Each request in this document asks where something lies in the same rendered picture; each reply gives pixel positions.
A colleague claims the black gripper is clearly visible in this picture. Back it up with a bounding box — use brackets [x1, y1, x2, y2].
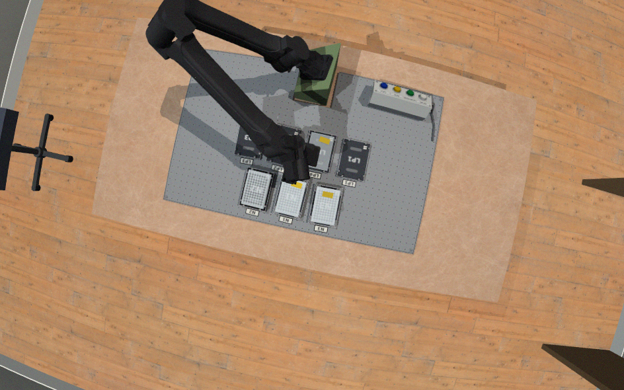
[305, 142, 321, 167]

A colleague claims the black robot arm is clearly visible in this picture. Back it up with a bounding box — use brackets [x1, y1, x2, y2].
[145, 0, 333, 184]

